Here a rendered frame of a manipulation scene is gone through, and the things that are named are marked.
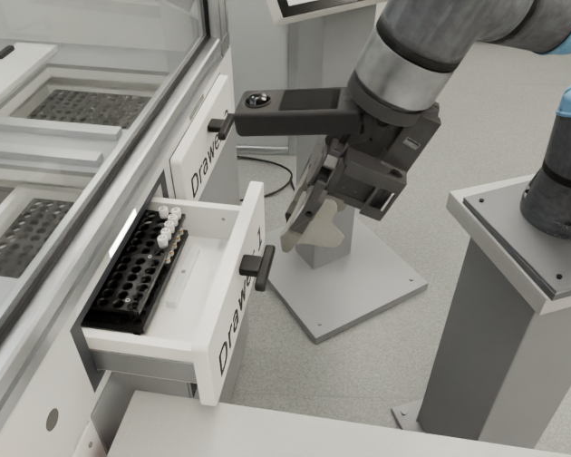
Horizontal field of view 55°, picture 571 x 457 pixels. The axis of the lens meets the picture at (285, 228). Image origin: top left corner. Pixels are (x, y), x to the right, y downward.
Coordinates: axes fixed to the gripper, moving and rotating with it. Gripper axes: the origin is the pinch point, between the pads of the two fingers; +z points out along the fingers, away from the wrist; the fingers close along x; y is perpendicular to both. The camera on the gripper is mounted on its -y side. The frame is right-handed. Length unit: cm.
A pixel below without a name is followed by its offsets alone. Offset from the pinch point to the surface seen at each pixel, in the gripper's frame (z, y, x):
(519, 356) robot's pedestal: 26, 53, 19
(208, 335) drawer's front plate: 6.5, -4.1, -11.9
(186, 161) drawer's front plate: 13.3, -14.0, 20.0
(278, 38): 58, -6, 162
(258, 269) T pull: 7.5, -0.5, -0.3
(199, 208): 13.7, -9.6, 12.2
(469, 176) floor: 76, 91, 153
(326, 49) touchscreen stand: 19, 5, 87
